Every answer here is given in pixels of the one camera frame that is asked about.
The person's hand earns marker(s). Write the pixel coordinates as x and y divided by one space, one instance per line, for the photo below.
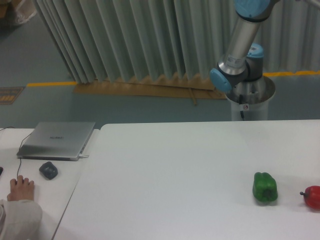
21 189

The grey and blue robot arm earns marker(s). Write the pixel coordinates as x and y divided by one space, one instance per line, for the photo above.
240 62

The forearm in beige sleeve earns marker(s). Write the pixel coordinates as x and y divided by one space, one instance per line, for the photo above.
19 220

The silver closed laptop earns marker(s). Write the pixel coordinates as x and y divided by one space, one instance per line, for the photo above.
63 141

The white usb plug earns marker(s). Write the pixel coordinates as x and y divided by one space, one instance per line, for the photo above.
83 156

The orange floor sign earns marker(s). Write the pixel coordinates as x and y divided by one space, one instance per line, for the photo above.
9 94

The yellow floor tape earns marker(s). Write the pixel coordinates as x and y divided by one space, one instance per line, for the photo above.
51 84

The grey-green pleated curtain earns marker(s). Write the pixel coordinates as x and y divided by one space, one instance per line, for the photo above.
133 39

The clear plastic bag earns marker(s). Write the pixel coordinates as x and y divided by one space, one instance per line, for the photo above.
16 12

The brown cardboard sheet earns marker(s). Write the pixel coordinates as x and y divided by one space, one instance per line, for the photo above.
175 87

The green bell pepper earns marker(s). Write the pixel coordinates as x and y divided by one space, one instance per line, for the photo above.
264 187

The red bell pepper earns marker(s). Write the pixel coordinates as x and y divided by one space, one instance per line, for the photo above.
311 196

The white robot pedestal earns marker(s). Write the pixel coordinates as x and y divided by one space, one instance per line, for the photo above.
249 100

